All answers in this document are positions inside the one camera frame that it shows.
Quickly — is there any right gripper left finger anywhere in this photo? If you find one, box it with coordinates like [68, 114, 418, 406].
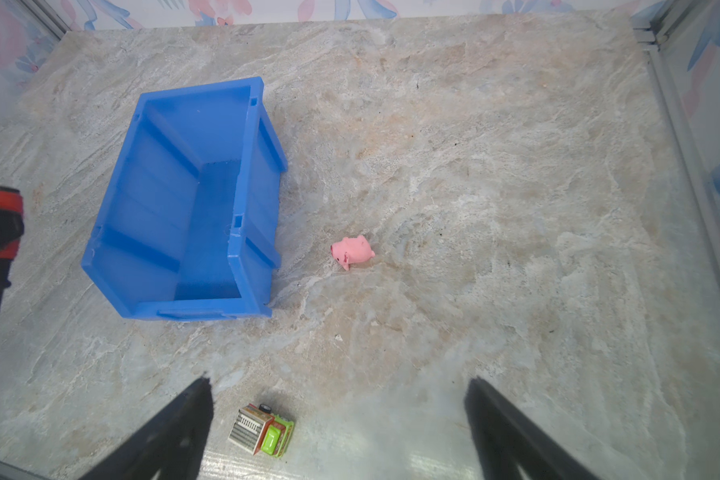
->
[83, 377, 214, 479]

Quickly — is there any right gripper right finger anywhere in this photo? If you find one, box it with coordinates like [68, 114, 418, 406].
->
[464, 377, 596, 479]

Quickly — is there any blue plastic bin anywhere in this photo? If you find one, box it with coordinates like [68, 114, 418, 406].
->
[81, 77, 287, 321]

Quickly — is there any green toy truck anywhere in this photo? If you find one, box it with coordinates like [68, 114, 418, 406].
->
[228, 404, 295, 458]

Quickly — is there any pink pig toy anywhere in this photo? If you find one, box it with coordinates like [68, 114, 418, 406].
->
[330, 235, 375, 271]

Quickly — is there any left corner aluminium post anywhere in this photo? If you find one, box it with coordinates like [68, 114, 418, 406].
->
[16, 0, 70, 40]

